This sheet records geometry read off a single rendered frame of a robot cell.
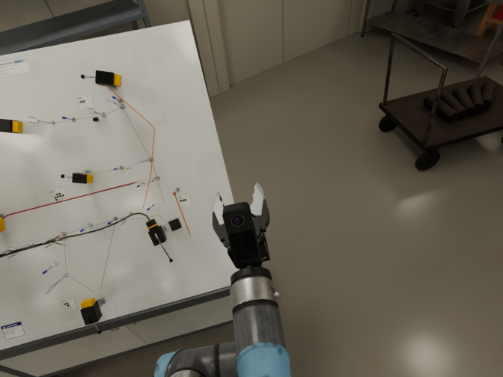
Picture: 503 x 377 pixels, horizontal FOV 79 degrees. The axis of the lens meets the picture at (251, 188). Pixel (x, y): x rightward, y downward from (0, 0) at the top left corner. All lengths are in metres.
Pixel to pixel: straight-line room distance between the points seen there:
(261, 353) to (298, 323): 1.69
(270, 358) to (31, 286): 1.13
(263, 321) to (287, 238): 1.96
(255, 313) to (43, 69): 1.12
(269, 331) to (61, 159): 1.02
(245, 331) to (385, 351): 1.76
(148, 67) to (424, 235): 2.19
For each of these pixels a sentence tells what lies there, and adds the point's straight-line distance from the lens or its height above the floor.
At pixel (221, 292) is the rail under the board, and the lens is 1.33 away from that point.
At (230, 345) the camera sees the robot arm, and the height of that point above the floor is 1.49.
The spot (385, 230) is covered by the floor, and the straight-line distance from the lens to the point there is 2.59.
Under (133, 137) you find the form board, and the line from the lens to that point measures 1.22.
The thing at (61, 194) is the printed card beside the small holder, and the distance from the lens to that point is 1.31.
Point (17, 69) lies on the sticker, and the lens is 1.38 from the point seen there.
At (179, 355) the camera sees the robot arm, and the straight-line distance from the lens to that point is 0.61.
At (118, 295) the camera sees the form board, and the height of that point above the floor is 0.94.
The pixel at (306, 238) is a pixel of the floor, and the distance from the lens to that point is 2.43.
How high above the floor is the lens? 2.06
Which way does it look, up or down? 48 degrees down
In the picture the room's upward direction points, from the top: 8 degrees counter-clockwise
